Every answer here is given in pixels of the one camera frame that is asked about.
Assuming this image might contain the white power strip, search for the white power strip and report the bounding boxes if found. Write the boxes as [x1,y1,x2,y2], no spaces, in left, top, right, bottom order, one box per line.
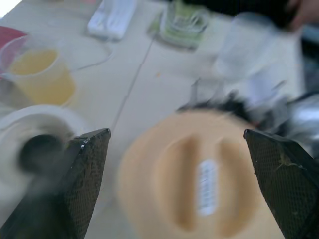
[87,0,138,40]

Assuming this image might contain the person's bare hand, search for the person's bare hand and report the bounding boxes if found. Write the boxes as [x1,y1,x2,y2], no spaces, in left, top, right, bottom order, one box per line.
[290,0,319,30]

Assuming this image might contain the cream blender base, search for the cream blender base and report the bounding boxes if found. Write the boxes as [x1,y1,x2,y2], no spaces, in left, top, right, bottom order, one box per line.
[0,104,88,200]

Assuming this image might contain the person in dark clothes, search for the person in dark clothes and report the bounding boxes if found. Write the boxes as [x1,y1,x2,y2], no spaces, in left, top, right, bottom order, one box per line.
[209,0,319,33]

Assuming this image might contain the green white-trimmed cloth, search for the green white-trimmed cloth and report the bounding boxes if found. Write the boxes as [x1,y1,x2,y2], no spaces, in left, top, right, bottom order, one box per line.
[147,0,209,50]

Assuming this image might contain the measuring cup with orange juice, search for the measuring cup with orange juice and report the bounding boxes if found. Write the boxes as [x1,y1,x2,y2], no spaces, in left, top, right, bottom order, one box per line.
[0,34,77,107]

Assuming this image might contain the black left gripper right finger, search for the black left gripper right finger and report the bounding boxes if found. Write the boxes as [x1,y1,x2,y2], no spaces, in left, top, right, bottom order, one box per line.
[243,128,319,239]

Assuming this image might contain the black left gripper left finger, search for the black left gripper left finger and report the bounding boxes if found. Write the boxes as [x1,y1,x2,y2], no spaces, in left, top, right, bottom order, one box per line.
[0,128,112,239]

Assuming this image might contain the white power cord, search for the white power cord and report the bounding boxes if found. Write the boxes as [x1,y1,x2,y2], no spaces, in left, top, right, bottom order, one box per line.
[47,39,114,72]

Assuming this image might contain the beige blender lid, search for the beige blender lid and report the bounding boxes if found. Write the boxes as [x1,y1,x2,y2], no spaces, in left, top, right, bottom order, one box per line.
[117,111,285,239]

